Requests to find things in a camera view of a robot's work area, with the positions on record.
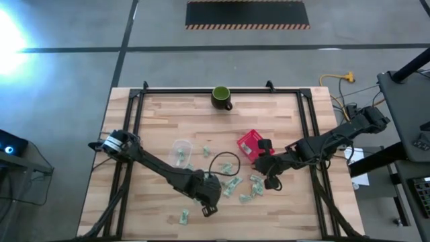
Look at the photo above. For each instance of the grey side table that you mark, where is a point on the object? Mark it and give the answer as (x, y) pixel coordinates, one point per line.
(33, 168)

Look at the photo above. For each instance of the black pole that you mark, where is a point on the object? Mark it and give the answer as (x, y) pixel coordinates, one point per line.
(413, 64)

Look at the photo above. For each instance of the red plastic basket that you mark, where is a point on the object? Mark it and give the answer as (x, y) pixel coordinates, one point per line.
(245, 139)

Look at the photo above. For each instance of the clear plastic container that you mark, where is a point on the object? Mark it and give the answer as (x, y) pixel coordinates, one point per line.
(173, 151)

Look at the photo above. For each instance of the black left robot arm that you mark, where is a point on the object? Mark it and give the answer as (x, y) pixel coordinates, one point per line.
(158, 166)

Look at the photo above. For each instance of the black keyboard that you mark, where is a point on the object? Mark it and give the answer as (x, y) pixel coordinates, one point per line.
(423, 195)

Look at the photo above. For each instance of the black desk beam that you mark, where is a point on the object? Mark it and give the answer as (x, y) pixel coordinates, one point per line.
(379, 159)

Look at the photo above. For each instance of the dark mug green inside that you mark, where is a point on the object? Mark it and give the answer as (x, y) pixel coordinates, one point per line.
(218, 101)

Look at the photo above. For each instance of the grey cart top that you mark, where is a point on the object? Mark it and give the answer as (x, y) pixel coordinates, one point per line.
(410, 111)

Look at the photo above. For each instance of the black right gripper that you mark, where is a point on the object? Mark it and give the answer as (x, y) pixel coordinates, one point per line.
(272, 164)

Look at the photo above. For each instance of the black hazard striped floor mat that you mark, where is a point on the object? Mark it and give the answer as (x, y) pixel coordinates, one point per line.
(247, 13)

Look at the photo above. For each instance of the black aluminium table frame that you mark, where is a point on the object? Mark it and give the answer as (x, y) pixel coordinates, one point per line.
(174, 90)

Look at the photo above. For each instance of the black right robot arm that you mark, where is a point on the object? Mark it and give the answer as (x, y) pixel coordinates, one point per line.
(336, 136)

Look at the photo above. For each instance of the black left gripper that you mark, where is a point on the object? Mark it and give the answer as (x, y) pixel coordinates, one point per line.
(205, 188)

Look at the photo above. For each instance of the black computer blue light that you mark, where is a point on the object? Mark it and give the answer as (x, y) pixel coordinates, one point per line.
(18, 142)

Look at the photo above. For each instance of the white paper sheet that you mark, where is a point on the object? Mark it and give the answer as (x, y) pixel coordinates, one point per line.
(362, 179)

